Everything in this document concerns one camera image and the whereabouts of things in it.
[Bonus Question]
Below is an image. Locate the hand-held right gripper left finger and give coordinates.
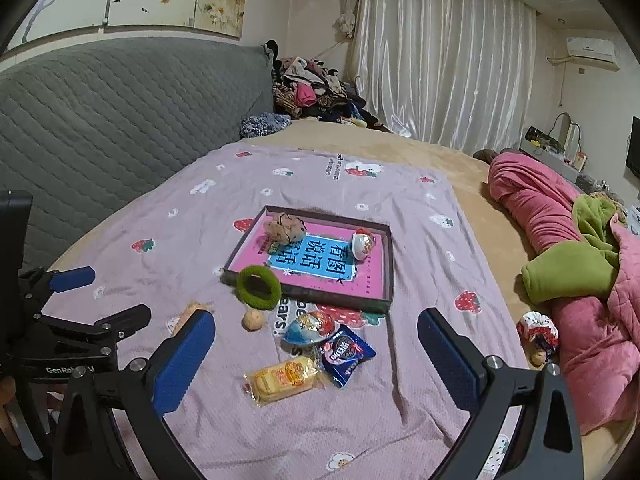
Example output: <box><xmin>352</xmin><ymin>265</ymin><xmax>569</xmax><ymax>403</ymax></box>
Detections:
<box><xmin>52</xmin><ymin>309</ymin><xmax>217</xmax><ymax>480</ymax></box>

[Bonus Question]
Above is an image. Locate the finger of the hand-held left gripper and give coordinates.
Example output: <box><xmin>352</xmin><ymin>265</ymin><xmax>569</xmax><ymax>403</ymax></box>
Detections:
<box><xmin>17</xmin><ymin>266</ymin><xmax>96</xmax><ymax>307</ymax></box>
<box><xmin>34</xmin><ymin>304</ymin><xmax>152</xmax><ymax>357</ymax></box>

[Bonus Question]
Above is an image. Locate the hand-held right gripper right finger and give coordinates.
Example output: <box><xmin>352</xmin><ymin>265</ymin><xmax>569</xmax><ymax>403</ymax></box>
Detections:
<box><xmin>416</xmin><ymin>307</ymin><xmax>585</xmax><ymax>480</ymax></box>

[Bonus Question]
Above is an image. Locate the tan plush toy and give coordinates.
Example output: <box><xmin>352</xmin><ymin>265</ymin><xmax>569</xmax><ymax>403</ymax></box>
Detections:
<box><xmin>169</xmin><ymin>301</ymin><xmax>208</xmax><ymax>338</ymax></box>

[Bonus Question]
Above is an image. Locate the green fuzzy scrunchie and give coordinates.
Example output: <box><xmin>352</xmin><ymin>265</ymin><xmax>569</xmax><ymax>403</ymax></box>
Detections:
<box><xmin>236</xmin><ymin>266</ymin><xmax>283</xmax><ymax>309</ymax></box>

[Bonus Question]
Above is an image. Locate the blue cookie packet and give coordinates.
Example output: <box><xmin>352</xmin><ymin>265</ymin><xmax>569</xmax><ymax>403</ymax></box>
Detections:
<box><xmin>318</xmin><ymin>324</ymin><xmax>377</xmax><ymax>389</ymax></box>

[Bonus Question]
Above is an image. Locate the shallow pink printed box tray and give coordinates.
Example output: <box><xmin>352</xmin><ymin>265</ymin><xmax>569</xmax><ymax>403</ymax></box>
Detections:
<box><xmin>221</xmin><ymin>204</ymin><xmax>396</xmax><ymax>315</ymax></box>

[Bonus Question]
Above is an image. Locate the blue egg toy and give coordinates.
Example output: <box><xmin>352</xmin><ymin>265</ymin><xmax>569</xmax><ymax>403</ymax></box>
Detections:
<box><xmin>281</xmin><ymin>311</ymin><xmax>337</xmax><ymax>347</ymax></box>

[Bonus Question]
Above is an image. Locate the red and white egg toy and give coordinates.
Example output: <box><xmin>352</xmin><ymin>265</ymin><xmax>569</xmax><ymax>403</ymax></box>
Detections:
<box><xmin>351</xmin><ymin>228</ymin><xmax>378</xmax><ymax>261</ymax></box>

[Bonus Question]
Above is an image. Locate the beige sheer scrunchie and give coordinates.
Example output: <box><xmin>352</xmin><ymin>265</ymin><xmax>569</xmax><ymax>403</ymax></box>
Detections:
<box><xmin>264</xmin><ymin>212</ymin><xmax>307</xmax><ymax>246</ymax></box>

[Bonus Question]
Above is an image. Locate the person's left hand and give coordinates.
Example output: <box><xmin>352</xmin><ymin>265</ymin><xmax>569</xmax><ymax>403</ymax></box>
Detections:
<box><xmin>0</xmin><ymin>379</ymin><xmax>21</xmax><ymax>453</ymax></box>

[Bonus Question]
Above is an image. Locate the red and white scrunchie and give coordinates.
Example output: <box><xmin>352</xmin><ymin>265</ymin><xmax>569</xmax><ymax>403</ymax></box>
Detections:
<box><xmin>516</xmin><ymin>311</ymin><xmax>560</xmax><ymax>351</ymax></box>

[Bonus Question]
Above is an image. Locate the yellow snack packet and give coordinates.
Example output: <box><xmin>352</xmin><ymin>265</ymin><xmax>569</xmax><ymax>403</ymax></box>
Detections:
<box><xmin>244</xmin><ymin>355</ymin><xmax>326</xmax><ymax>407</ymax></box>

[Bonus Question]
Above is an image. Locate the purple strawberry print blanket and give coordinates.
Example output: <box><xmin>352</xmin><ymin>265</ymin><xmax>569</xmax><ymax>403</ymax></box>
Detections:
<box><xmin>40</xmin><ymin>142</ymin><xmax>531</xmax><ymax>480</ymax></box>

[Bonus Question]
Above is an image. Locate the green fleece blanket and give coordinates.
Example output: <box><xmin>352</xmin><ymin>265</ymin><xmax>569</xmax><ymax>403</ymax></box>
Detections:
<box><xmin>521</xmin><ymin>192</ymin><xmax>626</xmax><ymax>306</ymax></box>

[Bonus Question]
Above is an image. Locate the pink quilt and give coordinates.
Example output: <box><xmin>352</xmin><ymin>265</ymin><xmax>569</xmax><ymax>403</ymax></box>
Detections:
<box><xmin>487</xmin><ymin>151</ymin><xmax>640</xmax><ymax>436</ymax></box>

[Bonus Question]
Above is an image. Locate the grey quilted headboard cover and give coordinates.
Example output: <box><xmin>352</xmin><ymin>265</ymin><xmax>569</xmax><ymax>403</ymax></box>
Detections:
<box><xmin>0</xmin><ymin>37</ymin><xmax>275</xmax><ymax>271</ymax></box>

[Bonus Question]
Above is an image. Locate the brown cloth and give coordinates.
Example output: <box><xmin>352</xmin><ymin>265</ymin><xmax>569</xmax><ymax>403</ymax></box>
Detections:
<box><xmin>472</xmin><ymin>147</ymin><xmax>518</xmax><ymax>163</ymax></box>

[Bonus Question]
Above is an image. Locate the grey desk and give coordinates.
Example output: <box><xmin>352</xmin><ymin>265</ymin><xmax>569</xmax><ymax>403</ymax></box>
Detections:
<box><xmin>520</xmin><ymin>137</ymin><xmax>601</xmax><ymax>191</ymax></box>

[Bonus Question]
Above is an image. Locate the dark box on desk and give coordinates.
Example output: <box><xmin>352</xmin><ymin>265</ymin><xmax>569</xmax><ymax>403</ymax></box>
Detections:
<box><xmin>525</xmin><ymin>126</ymin><xmax>556</xmax><ymax>147</ymax></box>

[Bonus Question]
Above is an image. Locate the blue knitted cloth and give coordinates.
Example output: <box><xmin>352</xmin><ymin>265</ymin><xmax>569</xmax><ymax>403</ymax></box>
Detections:
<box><xmin>239</xmin><ymin>114</ymin><xmax>292</xmax><ymax>139</ymax></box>

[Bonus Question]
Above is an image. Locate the arched mirror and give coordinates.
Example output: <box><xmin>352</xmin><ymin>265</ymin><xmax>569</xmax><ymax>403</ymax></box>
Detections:
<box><xmin>550</xmin><ymin>111</ymin><xmax>583</xmax><ymax>153</ymax></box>

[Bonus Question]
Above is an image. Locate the black television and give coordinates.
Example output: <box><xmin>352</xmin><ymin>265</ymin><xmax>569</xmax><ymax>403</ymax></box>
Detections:
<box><xmin>625</xmin><ymin>116</ymin><xmax>640</xmax><ymax>181</ymax></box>

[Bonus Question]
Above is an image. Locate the white satin curtain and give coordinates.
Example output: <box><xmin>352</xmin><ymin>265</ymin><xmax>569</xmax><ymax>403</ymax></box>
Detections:
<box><xmin>345</xmin><ymin>0</ymin><xmax>538</xmax><ymax>153</ymax></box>

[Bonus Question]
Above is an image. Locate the pile of clothes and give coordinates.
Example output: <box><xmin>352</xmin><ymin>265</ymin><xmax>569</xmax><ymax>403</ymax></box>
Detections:
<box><xmin>270</xmin><ymin>40</ymin><xmax>391</xmax><ymax>131</ymax></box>

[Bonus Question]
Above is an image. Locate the white air conditioner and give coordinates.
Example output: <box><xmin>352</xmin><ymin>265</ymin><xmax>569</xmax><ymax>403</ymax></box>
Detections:
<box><xmin>566</xmin><ymin>36</ymin><xmax>621</xmax><ymax>72</ymax></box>

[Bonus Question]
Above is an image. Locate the white hanging plush ornament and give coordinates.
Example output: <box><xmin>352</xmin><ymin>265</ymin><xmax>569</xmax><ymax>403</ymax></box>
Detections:
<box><xmin>334</xmin><ymin>10</ymin><xmax>357</xmax><ymax>40</ymax></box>

